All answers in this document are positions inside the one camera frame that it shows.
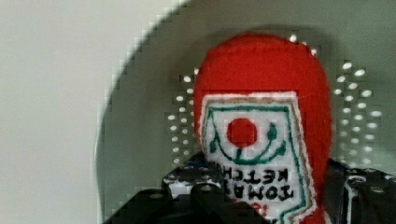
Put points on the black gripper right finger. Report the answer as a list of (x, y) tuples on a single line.
[(359, 196)]

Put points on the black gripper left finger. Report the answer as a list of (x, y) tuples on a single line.
[(196, 170)]

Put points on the red plush ketchup bottle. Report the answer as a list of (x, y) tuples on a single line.
[(262, 115)]

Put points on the green oval strainer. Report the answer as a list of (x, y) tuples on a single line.
[(147, 128)]

